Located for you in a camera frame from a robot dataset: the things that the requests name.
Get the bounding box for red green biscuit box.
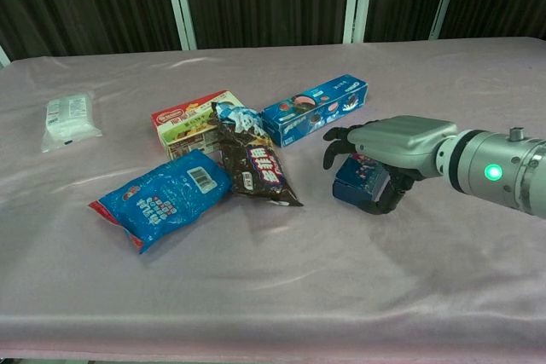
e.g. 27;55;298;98
150;90;247;161

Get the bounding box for dark brown snack bag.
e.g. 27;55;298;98
211;101;305;208

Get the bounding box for blue snack bag with barcode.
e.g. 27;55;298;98
88;149;234;256

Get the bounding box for pink tablecloth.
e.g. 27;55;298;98
0;36;546;363

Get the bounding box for blue glasses case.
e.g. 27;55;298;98
332;153;392;205

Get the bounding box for blue Oreo cookie box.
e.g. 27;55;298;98
260;73;370;148

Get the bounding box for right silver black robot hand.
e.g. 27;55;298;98
322;115;458;216

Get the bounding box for clear white plastic packet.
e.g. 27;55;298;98
41;91;104;154

